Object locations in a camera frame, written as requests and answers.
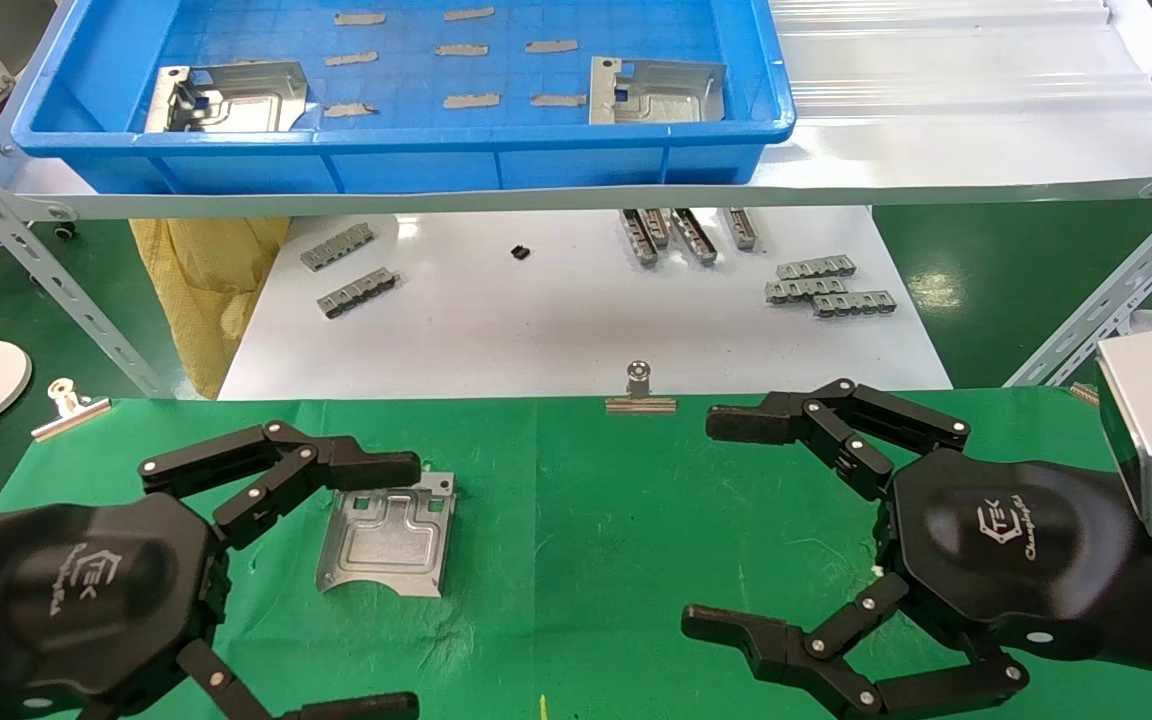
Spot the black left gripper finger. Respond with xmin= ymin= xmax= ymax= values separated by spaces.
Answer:
xmin=176 ymin=640 xmax=420 ymax=720
xmin=139 ymin=420 xmax=423 ymax=551

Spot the green table cloth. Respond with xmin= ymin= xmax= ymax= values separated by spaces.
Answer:
xmin=0 ymin=388 xmax=1152 ymax=720

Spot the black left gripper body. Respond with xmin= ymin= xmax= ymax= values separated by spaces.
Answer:
xmin=0 ymin=490 xmax=233 ymax=720

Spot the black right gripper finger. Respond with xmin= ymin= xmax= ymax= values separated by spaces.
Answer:
xmin=681 ymin=572 xmax=1030 ymax=719
xmin=706 ymin=378 xmax=971 ymax=501

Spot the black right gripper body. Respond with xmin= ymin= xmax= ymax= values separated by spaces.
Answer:
xmin=874 ymin=448 xmax=1139 ymax=663

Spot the blue plastic tray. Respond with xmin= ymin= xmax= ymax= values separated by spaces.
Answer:
xmin=11 ymin=0 xmax=797 ymax=196

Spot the yellow fabric bag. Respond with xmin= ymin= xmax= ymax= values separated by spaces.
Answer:
xmin=129 ymin=217 xmax=290 ymax=401

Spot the white metal shelf rack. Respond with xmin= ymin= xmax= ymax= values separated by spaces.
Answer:
xmin=0 ymin=0 xmax=1152 ymax=401

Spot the stamped sheet metal part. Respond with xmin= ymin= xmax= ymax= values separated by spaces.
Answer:
xmin=315 ymin=473 xmax=457 ymax=599
xmin=143 ymin=61 xmax=309 ymax=135
xmin=588 ymin=56 xmax=727 ymax=127

